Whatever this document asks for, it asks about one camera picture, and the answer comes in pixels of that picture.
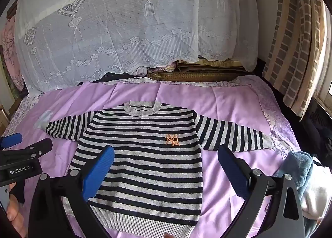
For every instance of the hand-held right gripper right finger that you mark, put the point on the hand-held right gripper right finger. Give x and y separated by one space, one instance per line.
230 173

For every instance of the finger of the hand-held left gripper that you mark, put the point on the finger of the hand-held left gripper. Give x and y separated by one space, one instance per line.
41 147
11 139

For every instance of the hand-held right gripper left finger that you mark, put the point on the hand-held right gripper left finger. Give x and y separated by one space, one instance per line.
99 173

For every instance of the black and grey striped sweater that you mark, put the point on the black and grey striped sweater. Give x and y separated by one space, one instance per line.
145 155

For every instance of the person's left hand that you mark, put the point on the person's left hand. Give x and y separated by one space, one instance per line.
15 217

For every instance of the blue towel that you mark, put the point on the blue towel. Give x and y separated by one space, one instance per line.
295 168

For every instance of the lilac bed sheet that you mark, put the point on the lilac bed sheet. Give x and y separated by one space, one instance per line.
228 103

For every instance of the dark striped garment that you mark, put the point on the dark striped garment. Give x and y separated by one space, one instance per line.
317 161

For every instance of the white cloth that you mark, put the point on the white cloth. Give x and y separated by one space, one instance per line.
316 199

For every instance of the pink floral cloth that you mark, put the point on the pink floral cloth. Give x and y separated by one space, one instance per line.
10 46

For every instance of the black cloth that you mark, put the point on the black cloth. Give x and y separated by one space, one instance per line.
116 77

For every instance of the brown woven mat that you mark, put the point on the brown woven mat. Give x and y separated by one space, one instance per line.
197 73

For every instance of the pale lilac folded cloth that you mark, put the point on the pale lilac folded cloth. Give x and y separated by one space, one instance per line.
141 70

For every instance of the pink folded cloth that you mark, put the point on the pink folded cloth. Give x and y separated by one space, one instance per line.
166 68

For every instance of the white lace cover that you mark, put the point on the white lace cover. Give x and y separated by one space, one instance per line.
116 20

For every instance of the beige checked curtain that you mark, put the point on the beige checked curtain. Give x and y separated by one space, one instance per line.
290 33

